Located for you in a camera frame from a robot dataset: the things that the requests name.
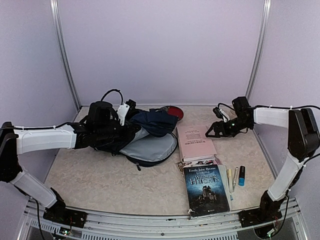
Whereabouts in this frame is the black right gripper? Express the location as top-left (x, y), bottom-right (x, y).
top-left (205, 116), bottom-right (253, 138)

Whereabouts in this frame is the pink Warm Chord book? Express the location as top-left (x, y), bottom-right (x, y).
top-left (176, 125), bottom-right (217, 162)

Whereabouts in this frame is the dark Wuthering Heights book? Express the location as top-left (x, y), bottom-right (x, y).
top-left (183, 164), bottom-right (232, 218)

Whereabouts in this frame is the navy blue student backpack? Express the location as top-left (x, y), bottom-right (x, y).
top-left (92, 108), bottom-right (178, 171)

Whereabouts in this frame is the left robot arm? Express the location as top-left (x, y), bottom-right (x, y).
top-left (0, 100), bottom-right (141, 223)

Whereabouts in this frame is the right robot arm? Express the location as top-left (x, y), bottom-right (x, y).
top-left (205, 96), bottom-right (320, 227)

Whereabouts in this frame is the blue white workbook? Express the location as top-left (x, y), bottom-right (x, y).
top-left (218, 165), bottom-right (233, 212)

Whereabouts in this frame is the cream highlighter pen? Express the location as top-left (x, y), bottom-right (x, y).
top-left (227, 168), bottom-right (233, 193)

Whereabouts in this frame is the white marker pen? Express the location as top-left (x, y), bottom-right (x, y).
top-left (230, 167), bottom-right (239, 193)

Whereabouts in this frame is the blue capped black marker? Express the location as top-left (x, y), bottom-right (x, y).
top-left (238, 165), bottom-right (246, 187)

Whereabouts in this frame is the red floral round plate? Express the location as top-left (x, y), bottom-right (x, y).
top-left (160, 105), bottom-right (184, 122)

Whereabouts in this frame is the floral patterned booklet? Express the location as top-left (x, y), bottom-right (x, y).
top-left (176, 158), bottom-right (222, 173)

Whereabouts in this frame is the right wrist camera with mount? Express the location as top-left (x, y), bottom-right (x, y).
top-left (212, 107), bottom-right (230, 123)

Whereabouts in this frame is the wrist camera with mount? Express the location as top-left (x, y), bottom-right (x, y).
top-left (116, 99), bottom-right (137, 126)
top-left (212, 107), bottom-right (230, 123)

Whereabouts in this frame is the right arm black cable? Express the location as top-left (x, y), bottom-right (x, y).
top-left (217, 102), bottom-right (236, 113)

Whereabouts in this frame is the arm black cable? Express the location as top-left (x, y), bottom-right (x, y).
top-left (217, 102), bottom-right (236, 113)
top-left (99, 88), bottom-right (125, 107)

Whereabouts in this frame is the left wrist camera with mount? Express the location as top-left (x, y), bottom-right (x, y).
top-left (116, 99), bottom-right (137, 126)

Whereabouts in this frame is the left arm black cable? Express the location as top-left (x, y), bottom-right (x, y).
top-left (99, 88), bottom-right (125, 107)

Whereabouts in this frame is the right aluminium frame post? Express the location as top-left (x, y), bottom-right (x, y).
top-left (242, 0), bottom-right (272, 101)

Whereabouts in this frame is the aluminium frame post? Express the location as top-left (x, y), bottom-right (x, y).
top-left (242, 0), bottom-right (272, 101)
top-left (49, 0), bottom-right (82, 112)

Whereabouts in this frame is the front aluminium rail base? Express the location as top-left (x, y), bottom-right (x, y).
top-left (17, 198), bottom-right (311, 240)

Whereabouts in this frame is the left aluminium frame post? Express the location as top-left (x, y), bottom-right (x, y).
top-left (49, 0), bottom-right (82, 112)

